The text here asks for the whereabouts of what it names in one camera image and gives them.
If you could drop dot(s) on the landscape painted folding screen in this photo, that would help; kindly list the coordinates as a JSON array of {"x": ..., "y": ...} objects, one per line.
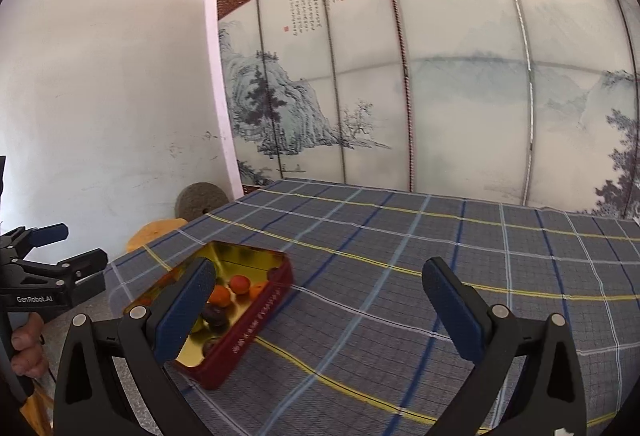
[{"x": 450, "y": 66}]

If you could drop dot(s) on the round grey millstone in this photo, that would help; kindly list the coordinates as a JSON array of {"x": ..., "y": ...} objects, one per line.
[{"x": 200, "y": 201}]

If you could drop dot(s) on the red round fruit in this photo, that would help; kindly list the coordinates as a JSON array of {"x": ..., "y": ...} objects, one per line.
[{"x": 240, "y": 283}]

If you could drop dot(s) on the person's left hand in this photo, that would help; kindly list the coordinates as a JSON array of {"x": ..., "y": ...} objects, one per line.
[{"x": 27, "y": 346}]

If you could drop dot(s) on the gold tin box red sides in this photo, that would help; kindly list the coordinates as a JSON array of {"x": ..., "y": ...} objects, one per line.
[{"x": 250, "y": 326}]

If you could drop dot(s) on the grey plaid tablecloth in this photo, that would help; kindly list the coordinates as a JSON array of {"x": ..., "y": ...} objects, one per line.
[{"x": 400, "y": 266}]

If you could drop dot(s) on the brown wrinkled fruit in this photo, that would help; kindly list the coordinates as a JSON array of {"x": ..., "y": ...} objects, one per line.
[
  {"x": 216, "y": 316},
  {"x": 274, "y": 273}
]

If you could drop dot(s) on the orange plastic stool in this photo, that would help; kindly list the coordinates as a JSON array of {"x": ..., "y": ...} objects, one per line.
[{"x": 150, "y": 233}]

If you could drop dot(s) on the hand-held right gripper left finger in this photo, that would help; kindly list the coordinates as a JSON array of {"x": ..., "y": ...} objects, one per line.
[{"x": 187, "y": 311}]

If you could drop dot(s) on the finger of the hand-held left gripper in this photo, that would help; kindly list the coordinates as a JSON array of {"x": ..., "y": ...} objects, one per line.
[
  {"x": 47, "y": 234},
  {"x": 85, "y": 266}
]

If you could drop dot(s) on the orange round fruit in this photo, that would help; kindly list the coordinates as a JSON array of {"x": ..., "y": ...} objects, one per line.
[{"x": 220, "y": 297}]

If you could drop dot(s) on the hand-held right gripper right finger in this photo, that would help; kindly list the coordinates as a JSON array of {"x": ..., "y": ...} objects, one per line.
[{"x": 452, "y": 311}]

